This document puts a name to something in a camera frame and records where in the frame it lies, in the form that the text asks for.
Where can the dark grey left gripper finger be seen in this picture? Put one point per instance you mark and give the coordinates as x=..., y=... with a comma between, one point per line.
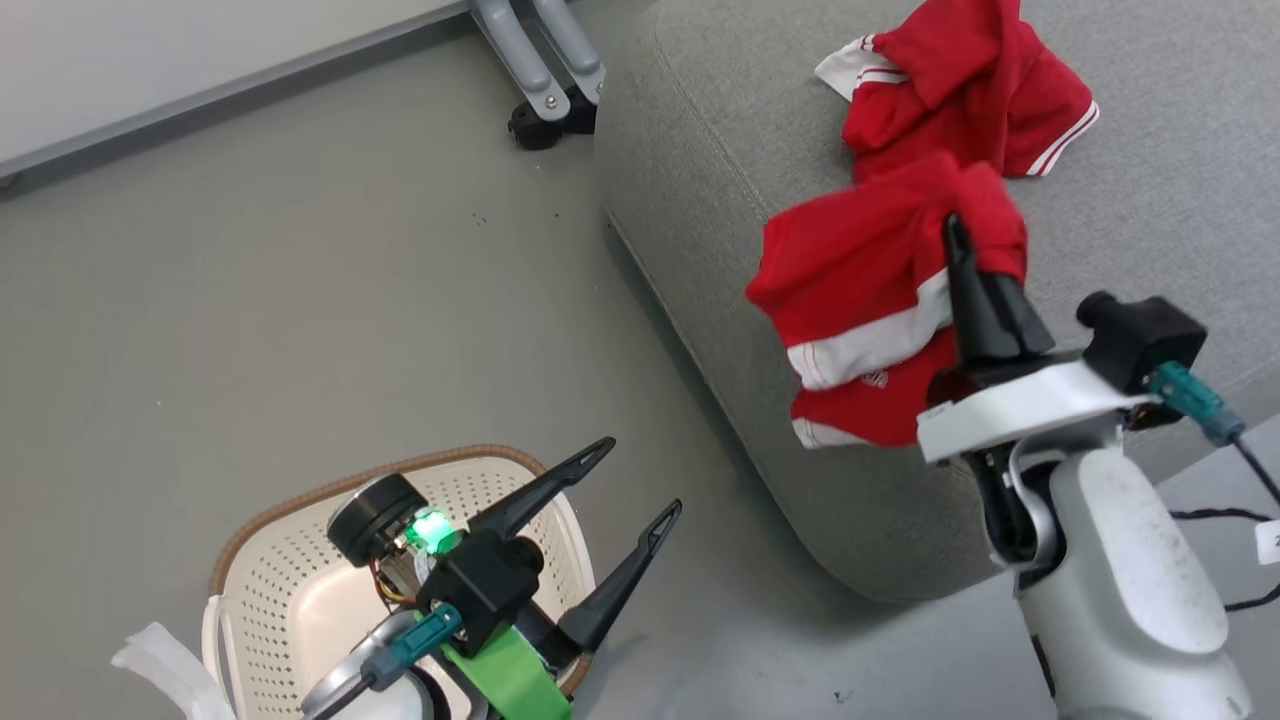
x=540, y=490
x=620, y=585

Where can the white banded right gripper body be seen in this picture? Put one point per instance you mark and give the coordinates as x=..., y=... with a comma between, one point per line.
x=1020, y=405

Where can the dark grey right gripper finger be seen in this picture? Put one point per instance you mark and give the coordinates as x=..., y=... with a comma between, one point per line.
x=965, y=290
x=1020, y=320

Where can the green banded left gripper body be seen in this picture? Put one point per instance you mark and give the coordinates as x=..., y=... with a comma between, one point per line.
x=510, y=675

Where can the red shorts with white band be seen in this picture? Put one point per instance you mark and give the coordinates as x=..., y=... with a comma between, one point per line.
x=860, y=280

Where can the red jersey with striped trim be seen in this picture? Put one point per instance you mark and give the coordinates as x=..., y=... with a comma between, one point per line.
x=960, y=80

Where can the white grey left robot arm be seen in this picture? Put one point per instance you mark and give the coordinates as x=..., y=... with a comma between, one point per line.
x=375, y=520

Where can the grey fabric sofa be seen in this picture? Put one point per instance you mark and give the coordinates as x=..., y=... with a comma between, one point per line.
x=1150, y=200

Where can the white perforated laundry basket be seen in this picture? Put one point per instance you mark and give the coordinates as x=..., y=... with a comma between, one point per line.
x=290, y=590

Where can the white translucent strip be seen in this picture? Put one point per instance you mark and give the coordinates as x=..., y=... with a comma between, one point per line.
x=170, y=665

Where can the black double caster wheel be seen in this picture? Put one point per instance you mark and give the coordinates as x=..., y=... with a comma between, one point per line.
x=545, y=122

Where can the grey curved partition support leg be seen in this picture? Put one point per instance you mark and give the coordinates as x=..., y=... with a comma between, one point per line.
x=520, y=55
x=575, y=40

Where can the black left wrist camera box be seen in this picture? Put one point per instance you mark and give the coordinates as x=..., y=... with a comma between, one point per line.
x=480, y=585

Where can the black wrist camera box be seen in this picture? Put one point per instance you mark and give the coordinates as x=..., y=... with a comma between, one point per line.
x=480, y=585
x=1145, y=335

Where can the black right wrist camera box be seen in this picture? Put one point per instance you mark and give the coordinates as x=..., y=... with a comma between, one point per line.
x=1145, y=335

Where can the grey partition bottom rail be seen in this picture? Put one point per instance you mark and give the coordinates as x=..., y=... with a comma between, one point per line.
x=220, y=90

